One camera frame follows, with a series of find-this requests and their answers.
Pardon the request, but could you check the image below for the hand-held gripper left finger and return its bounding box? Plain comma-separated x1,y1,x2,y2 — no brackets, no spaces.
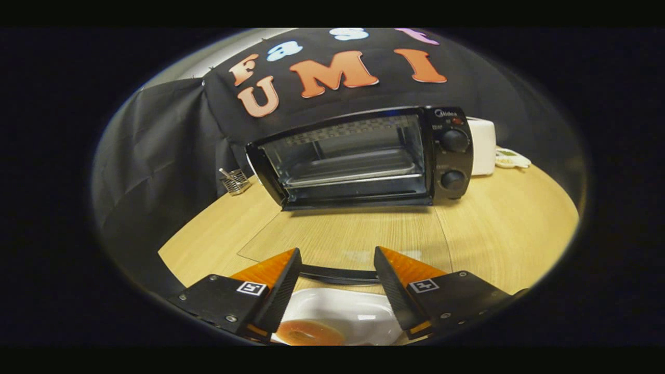
167,248,303,343

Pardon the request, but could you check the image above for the white boxy appliance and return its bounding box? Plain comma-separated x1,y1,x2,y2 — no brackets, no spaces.
466,117,497,176

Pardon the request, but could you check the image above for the small white dish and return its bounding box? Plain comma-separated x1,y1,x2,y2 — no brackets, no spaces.
495,148,531,169

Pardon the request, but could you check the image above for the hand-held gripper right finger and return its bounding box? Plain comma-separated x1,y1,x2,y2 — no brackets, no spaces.
374,247,528,340

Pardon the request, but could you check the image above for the metal oven tray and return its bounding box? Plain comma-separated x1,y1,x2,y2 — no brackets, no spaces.
286,151,424,188

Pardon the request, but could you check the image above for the white oval plate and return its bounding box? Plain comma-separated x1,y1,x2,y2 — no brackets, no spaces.
270,287,403,346

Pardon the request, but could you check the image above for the black toaster oven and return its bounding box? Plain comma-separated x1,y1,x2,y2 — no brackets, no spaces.
238,105,474,285

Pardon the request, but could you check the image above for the wire mesh basket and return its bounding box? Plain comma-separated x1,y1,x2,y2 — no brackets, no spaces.
218,168,251,195

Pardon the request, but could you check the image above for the round bread bun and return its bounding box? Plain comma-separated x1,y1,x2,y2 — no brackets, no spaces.
275,319,346,346

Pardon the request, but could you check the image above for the black backdrop cloth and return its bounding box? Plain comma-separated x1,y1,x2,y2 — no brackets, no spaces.
91,29,590,297

